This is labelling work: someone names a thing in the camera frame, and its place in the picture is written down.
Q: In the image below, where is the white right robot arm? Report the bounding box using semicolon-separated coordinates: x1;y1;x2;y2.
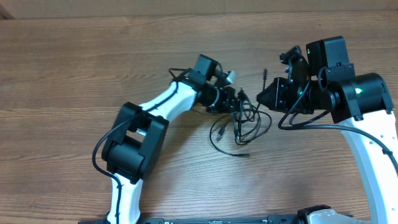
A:
257;36;397;223

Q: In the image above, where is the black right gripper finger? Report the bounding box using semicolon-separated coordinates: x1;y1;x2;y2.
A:
256;93;275;110
261;78;277;95

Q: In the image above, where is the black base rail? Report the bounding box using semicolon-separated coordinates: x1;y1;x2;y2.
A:
77;214;355;224

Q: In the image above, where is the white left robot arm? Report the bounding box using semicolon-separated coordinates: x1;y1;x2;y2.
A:
91;54;238;223

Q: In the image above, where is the black usb cable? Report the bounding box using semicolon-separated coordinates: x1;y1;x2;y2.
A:
208;68;272;157

